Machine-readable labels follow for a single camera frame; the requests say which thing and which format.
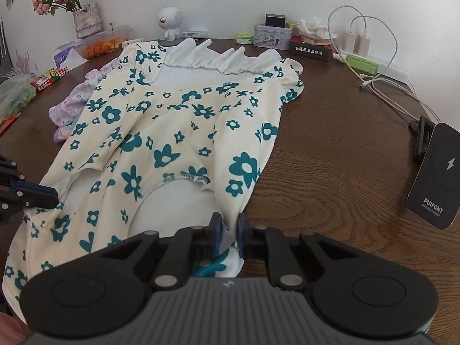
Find cream teal-flowered garment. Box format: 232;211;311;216
2;38;306;302

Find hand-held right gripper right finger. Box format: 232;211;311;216
236;213;360;291

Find black folding stand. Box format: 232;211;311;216
409;115;437;162

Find person's pink clothing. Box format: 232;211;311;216
0;313;29;345

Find purple tissue pack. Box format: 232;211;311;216
53;41;89;69

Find white power strip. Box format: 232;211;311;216
338;48;410;81

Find clear food container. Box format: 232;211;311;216
77;25;130;58

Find white charging cable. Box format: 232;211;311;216
359;73;444;124
328;5;399;80

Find plastic bag of greens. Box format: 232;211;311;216
0;74;37;117

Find pale dried sprigs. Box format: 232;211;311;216
14;50;38;76

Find green tube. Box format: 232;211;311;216
332;53;380;76

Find purple floral garment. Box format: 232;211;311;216
48;68;108;142

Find grey tin box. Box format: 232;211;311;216
253;23;292;48

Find white robot figurine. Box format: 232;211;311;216
157;6;185;41

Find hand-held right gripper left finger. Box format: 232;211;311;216
101;213;221;292

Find orange snack packet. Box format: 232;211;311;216
0;113;22;137

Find red tissue box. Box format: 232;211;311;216
290;35;329;47

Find black wireless charger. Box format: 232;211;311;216
407;122;460;231

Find crumpled white tissue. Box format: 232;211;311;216
296;17;338;44

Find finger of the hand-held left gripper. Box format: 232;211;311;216
0;189;59;223
0;155;60;198

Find red snack packet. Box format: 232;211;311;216
30;66;69;91

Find dark lettered box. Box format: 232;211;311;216
289;45;329;60

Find purple knitted vase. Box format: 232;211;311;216
73;3;103;39

